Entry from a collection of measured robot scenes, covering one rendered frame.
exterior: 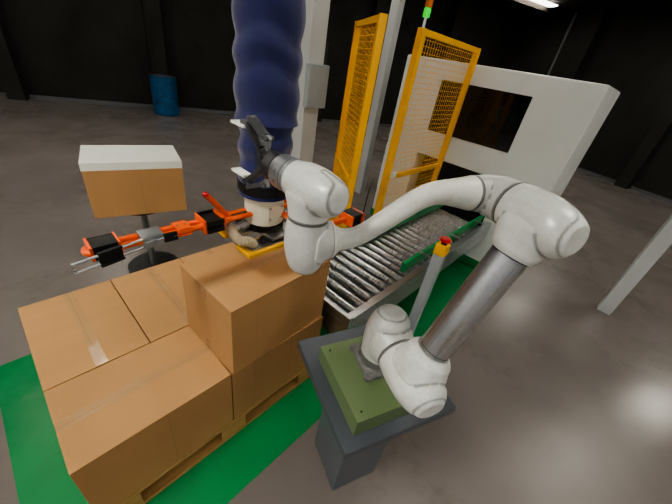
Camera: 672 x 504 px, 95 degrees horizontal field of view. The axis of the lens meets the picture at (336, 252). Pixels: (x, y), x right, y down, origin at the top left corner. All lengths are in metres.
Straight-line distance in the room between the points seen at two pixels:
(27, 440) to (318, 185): 2.07
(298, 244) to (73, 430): 1.18
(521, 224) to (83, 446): 1.60
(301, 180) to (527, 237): 0.55
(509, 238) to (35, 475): 2.23
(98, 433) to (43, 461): 0.71
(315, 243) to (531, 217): 0.52
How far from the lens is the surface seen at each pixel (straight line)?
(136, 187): 2.68
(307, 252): 0.76
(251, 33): 1.18
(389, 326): 1.12
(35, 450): 2.33
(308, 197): 0.68
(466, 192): 0.92
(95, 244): 1.19
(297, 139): 2.76
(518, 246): 0.88
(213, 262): 1.57
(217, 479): 1.99
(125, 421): 1.59
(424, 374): 1.03
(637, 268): 4.16
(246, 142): 1.24
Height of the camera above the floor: 1.85
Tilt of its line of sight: 32 degrees down
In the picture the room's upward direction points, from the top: 10 degrees clockwise
